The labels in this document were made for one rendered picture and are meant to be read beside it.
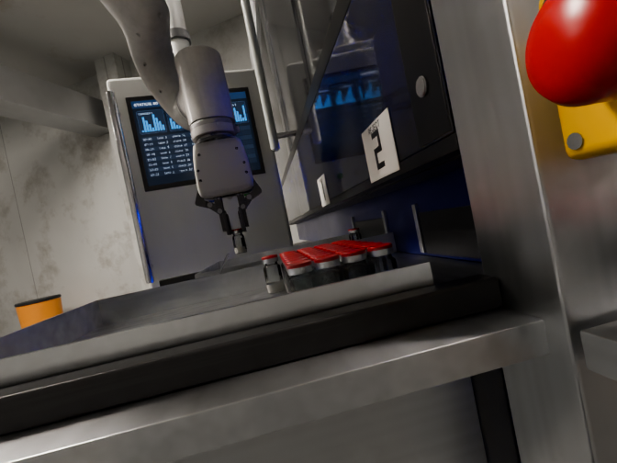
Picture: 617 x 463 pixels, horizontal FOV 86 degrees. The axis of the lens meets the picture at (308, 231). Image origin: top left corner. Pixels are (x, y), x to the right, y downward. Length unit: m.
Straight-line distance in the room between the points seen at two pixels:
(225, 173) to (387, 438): 0.48
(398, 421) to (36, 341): 0.34
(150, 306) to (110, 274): 4.78
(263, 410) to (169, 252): 1.03
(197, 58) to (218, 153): 0.16
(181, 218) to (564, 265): 1.09
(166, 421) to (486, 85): 0.24
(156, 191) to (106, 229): 4.06
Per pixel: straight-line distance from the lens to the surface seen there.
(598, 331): 0.21
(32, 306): 5.29
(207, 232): 1.17
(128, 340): 0.24
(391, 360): 0.19
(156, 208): 1.20
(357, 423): 0.29
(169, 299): 0.49
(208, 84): 0.65
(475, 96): 0.23
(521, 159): 0.21
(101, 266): 5.37
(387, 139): 0.35
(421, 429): 0.31
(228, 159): 0.62
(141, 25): 0.69
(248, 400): 0.18
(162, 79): 0.75
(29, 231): 6.33
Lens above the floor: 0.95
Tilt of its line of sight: 1 degrees down
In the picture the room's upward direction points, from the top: 12 degrees counter-clockwise
